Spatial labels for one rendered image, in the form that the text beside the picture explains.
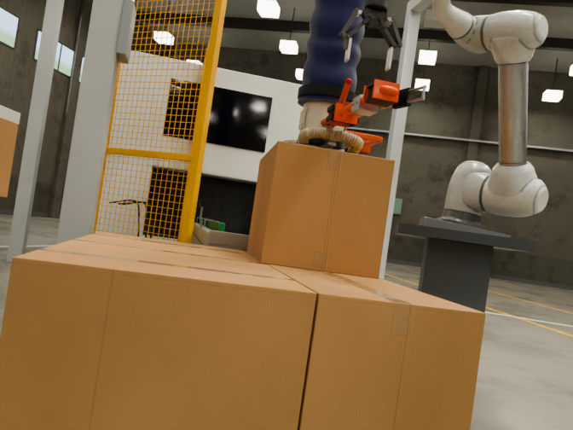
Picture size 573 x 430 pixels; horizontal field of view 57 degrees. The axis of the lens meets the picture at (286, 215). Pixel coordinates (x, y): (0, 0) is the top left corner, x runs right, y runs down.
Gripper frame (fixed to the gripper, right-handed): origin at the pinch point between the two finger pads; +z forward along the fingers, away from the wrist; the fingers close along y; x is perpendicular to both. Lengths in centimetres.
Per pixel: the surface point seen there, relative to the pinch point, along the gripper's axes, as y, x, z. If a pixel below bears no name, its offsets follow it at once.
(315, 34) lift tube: 10.2, -37.8, -19.2
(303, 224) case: 11, -11, 53
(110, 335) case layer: 59, 50, 80
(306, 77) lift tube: 11.1, -37.7, -2.6
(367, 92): 3.4, 15.0, 13.6
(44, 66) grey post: 189, -356, -58
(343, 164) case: 0.1, -10.3, 31.3
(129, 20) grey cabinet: 92, -142, -44
